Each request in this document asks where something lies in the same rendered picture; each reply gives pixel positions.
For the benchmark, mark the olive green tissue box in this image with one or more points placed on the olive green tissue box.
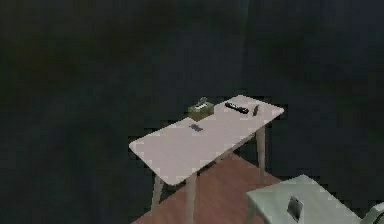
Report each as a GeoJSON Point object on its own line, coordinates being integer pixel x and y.
{"type": "Point", "coordinates": [200, 110]}

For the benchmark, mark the pale green table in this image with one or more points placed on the pale green table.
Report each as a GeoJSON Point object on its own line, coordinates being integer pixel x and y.
{"type": "Point", "coordinates": [293, 200]}

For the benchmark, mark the small black pen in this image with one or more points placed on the small black pen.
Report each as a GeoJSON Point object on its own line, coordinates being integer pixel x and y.
{"type": "Point", "coordinates": [255, 110]}

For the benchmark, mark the dark grey phone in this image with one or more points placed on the dark grey phone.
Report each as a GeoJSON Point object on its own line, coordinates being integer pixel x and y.
{"type": "Point", "coordinates": [294, 209]}

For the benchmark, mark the pale pink table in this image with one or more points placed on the pale pink table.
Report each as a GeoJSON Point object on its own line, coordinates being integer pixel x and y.
{"type": "Point", "coordinates": [186, 150]}

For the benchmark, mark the small grey flat object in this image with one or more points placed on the small grey flat object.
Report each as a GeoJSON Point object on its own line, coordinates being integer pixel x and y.
{"type": "Point", "coordinates": [196, 127]}

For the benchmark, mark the black remote control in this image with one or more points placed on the black remote control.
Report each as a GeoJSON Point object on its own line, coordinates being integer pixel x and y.
{"type": "Point", "coordinates": [236, 107]}

